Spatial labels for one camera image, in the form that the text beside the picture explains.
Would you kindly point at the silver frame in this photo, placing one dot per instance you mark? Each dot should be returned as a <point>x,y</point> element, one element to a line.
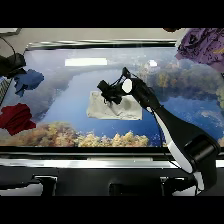
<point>83,163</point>

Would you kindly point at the black garment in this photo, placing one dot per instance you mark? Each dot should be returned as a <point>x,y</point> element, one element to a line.
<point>11,65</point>

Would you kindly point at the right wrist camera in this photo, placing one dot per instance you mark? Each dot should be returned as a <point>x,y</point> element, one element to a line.
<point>125,71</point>

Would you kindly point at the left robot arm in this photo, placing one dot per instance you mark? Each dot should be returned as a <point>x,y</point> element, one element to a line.
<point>48,186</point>

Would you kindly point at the red garment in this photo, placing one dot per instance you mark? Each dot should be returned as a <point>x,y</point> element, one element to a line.
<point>16,118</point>

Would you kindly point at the blue garment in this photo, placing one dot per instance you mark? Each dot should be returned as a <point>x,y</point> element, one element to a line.
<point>28,80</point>

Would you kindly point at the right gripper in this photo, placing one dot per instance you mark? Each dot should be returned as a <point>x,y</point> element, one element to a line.
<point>111,91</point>

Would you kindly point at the purple patterned garment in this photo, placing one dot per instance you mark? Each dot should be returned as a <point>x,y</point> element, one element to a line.
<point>206,46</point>

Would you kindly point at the white garment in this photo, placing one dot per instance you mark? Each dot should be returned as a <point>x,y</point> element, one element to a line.
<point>100,110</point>

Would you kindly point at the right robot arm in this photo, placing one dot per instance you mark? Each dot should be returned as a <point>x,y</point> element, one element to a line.
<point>180,133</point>

